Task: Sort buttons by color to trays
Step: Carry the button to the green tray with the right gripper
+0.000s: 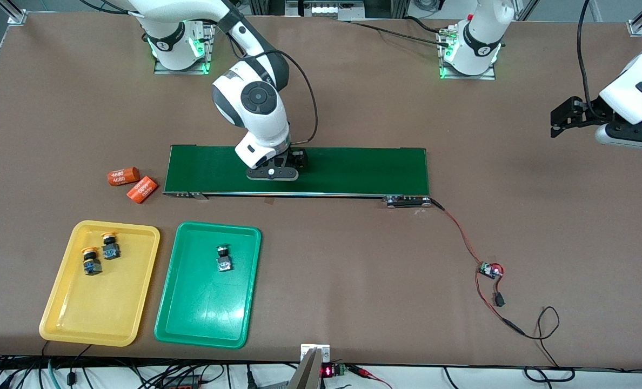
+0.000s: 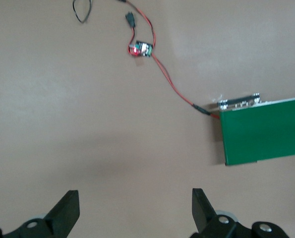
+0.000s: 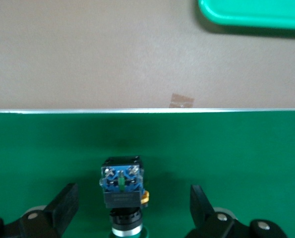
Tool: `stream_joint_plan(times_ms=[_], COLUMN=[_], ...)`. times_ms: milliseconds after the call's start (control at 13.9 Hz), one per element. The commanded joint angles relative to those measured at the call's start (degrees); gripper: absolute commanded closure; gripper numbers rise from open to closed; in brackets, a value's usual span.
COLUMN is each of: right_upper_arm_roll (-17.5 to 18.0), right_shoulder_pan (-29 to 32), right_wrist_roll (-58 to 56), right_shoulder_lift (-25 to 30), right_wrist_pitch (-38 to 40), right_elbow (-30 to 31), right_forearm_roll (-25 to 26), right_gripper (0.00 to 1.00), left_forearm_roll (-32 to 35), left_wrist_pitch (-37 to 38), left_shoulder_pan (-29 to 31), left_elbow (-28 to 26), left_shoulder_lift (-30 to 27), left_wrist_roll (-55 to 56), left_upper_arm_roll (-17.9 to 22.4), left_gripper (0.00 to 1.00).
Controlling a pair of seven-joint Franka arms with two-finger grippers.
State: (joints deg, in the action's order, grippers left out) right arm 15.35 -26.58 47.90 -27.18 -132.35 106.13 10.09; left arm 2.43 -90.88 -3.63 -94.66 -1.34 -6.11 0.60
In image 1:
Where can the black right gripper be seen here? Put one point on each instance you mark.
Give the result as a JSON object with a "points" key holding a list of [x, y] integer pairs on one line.
{"points": [[298, 158]]}

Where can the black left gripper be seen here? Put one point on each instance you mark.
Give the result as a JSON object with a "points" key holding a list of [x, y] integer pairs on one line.
{"points": [[590, 112]]}

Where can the green push button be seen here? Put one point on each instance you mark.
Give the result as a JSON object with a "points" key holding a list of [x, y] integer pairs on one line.
{"points": [[223, 260]]}

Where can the orange printed cylinder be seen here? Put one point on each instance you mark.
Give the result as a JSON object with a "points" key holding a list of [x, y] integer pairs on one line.
{"points": [[123, 176], [141, 189]]}

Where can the yellow push button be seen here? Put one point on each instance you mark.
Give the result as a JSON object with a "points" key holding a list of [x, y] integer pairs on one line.
{"points": [[110, 248], [91, 263]]}

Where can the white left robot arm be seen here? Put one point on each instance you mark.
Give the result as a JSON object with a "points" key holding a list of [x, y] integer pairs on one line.
{"points": [[634, 92]]}

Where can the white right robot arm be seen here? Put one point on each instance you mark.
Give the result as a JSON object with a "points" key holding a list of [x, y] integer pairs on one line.
{"points": [[256, 108]]}

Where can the green conveyor belt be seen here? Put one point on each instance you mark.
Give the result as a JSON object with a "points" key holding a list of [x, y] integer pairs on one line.
{"points": [[364, 170]]}

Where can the white framed light unit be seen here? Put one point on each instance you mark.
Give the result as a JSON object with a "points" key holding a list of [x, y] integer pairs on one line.
{"points": [[323, 9]]}

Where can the small green circuit board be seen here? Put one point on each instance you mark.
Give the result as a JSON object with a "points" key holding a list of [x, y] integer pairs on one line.
{"points": [[491, 269]]}

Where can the green plastic tray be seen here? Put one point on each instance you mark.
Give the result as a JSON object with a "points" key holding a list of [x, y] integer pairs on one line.
{"points": [[207, 308]]}

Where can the small black plug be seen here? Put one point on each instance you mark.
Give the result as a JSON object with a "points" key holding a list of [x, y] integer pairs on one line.
{"points": [[499, 300]]}

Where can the red digit display module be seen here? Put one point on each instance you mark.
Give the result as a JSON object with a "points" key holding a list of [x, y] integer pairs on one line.
{"points": [[327, 371]]}

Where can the red clip lead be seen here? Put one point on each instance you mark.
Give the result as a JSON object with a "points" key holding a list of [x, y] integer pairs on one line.
{"points": [[361, 370]]}

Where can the yellow plastic tray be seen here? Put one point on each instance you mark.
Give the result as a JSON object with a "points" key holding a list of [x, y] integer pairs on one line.
{"points": [[105, 313]]}

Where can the orange power strip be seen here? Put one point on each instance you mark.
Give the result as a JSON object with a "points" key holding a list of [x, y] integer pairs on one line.
{"points": [[183, 383]]}

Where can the aluminium base plate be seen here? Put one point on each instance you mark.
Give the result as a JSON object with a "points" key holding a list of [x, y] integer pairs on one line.
{"points": [[464, 76], [164, 70]]}

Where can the aluminium camera bracket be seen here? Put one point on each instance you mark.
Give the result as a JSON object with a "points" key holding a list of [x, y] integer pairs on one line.
{"points": [[307, 373]]}

